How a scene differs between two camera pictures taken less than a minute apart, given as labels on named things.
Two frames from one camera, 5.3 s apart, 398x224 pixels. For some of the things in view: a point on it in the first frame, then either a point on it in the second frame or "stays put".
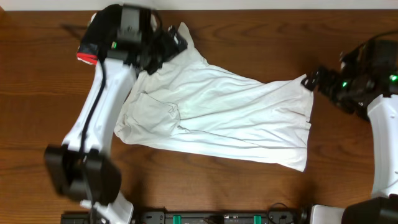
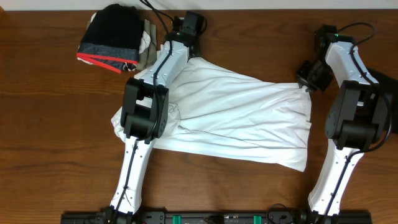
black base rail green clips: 165,217 stays put
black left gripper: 168,48 to 194,42
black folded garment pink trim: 102,31 stays put
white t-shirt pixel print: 186,102 stays put
